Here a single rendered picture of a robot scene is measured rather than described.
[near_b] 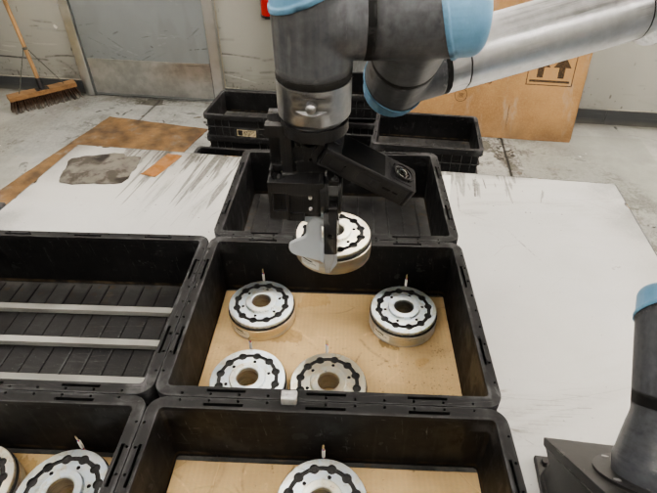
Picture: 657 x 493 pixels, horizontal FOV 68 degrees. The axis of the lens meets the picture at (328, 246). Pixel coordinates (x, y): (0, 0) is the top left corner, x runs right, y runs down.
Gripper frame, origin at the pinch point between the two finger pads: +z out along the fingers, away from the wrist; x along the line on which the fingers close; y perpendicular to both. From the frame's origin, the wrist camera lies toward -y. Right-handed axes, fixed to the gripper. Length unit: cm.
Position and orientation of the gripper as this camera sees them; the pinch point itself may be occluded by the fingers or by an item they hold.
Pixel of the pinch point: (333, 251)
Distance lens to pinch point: 64.7
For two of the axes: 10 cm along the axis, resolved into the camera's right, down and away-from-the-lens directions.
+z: 0.0, 7.1, 7.0
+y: -10.0, -0.4, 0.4
